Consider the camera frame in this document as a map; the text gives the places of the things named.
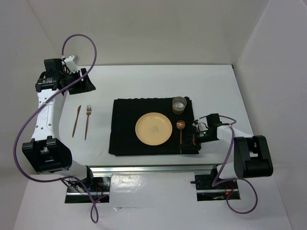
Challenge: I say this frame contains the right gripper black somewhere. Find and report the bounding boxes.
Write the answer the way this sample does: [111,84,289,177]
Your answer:
[178,126,216,150]

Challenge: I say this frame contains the copper knife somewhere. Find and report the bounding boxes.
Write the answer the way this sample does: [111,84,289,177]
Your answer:
[72,105,82,138]

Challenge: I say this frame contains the copper spoon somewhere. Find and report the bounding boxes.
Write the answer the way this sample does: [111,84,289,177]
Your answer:
[176,120,186,145]

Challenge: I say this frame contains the yellow plate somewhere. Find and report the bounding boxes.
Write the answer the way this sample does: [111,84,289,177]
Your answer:
[135,113,173,146]

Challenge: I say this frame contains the metal cup copper base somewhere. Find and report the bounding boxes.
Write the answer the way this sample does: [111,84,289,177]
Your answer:
[172,96,187,115]

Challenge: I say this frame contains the black cloth placemat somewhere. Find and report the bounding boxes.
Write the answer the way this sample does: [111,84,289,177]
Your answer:
[109,97,199,156]

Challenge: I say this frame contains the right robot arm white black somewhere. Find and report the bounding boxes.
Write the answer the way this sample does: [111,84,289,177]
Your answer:
[179,114,273,188]

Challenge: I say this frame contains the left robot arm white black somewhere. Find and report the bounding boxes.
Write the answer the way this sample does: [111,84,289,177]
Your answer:
[22,55,95,191]

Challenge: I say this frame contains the copper fork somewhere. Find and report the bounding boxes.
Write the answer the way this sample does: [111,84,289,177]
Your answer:
[84,105,92,140]

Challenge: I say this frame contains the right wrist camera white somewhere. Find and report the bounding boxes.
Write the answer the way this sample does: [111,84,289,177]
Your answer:
[193,120,208,131]

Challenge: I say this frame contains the aluminium front rail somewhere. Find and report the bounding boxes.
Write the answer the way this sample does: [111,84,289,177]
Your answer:
[90,164,216,174]

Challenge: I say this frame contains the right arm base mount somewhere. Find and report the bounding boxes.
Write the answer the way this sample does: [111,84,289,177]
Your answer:
[190,174,240,201]

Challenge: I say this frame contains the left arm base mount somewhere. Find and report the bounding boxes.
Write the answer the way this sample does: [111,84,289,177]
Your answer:
[62,174,111,204]

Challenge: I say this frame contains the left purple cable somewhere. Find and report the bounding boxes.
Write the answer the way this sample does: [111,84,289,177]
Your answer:
[12,34,99,223]

